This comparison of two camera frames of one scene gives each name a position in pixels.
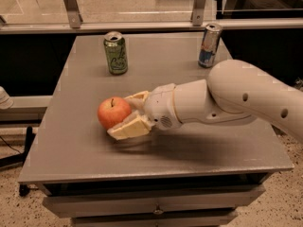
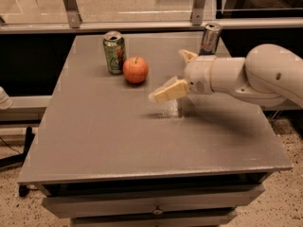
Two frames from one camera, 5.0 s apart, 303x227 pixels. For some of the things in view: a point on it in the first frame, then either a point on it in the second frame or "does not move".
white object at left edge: x=6 y=101 does not move
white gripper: x=160 y=106 → x=198 y=74
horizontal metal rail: x=148 y=26 does not move
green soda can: x=116 y=52 does not move
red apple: x=112 y=111 → x=135 y=70
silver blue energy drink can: x=209 y=44 does not move
